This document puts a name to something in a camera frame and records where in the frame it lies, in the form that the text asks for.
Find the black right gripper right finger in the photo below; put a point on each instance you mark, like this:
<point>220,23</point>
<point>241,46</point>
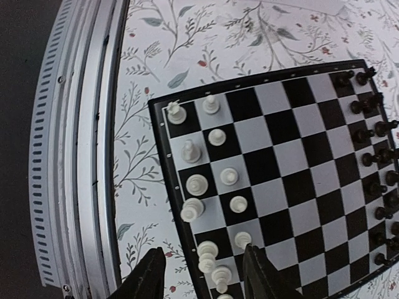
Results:
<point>261,278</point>

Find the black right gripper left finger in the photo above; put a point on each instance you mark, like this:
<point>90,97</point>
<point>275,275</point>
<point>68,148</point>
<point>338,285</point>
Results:
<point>146,280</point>

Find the white chess knight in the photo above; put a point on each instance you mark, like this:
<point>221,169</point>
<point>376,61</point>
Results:
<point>190,153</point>
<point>225,296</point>

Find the white chess piece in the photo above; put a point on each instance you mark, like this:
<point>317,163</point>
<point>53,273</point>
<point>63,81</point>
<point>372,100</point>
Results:
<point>192,209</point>
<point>216,137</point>
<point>207,252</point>

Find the black white chessboard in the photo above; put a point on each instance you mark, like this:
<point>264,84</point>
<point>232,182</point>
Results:
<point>289,134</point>

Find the black chess pawn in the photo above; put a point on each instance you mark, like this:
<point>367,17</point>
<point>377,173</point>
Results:
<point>376,189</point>
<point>343,79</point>
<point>363,135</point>
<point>383,213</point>
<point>357,107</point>
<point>368,159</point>
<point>380,259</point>
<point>380,239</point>

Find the black chess king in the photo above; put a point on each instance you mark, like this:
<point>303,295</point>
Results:
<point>386,155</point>

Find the floral patterned table mat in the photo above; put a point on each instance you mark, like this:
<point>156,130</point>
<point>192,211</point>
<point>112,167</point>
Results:
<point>169,46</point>

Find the aluminium front rail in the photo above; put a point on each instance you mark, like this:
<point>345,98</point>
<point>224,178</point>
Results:
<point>71,150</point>

